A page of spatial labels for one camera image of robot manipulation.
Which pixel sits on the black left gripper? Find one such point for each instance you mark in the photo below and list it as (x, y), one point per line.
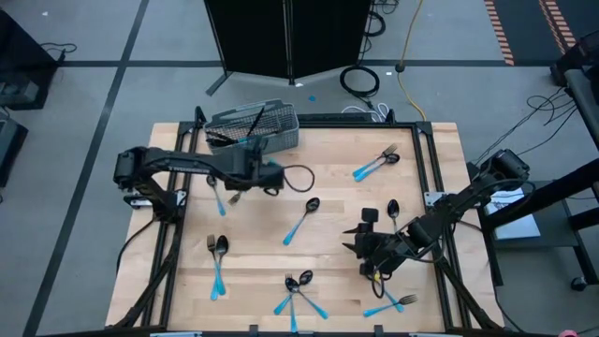
(257, 173)

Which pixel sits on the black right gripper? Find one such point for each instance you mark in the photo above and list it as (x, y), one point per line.
(381, 248)

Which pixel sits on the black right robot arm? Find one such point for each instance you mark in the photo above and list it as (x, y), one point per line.
(449, 210)

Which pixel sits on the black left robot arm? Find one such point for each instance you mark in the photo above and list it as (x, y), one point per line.
(187, 164)

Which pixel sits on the black power strip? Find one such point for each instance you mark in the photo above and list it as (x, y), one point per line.
(337, 117)

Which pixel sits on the black folding partition screen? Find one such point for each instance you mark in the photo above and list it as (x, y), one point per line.
(262, 37)

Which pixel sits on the white paper sheet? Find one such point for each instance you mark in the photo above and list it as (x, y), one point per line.
(519, 224)

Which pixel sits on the black side table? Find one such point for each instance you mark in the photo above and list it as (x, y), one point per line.
(561, 234)

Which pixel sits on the pink object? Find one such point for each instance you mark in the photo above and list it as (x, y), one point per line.
(568, 334)

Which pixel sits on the black equipment case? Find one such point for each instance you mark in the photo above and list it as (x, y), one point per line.
(9, 150)

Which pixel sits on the black equipment cabinet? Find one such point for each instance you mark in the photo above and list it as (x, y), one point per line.
(23, 56)

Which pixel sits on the grey workbench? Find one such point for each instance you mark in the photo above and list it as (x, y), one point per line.
(582, 103)

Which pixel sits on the black metal table frame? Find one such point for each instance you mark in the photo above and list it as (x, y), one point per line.
(351, 125)

